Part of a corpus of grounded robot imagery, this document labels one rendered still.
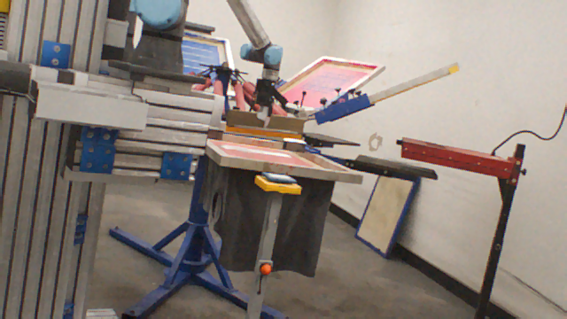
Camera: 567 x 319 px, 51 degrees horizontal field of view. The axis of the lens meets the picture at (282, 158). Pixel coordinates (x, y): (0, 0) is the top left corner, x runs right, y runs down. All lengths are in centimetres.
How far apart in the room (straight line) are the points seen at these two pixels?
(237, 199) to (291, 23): 505
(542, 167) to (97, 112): 311
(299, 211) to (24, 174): 108
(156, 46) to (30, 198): 58
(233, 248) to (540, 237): 225
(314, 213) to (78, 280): 95
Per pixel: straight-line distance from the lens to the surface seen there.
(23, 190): 185
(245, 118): 260
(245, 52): 253
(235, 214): 230
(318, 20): 731
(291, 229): 240
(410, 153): 323
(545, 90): 418
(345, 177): 232
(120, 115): 153
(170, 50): 169
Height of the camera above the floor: 128
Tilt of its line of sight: 7 degrees down
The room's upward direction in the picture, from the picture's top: 11 degrees clockwise
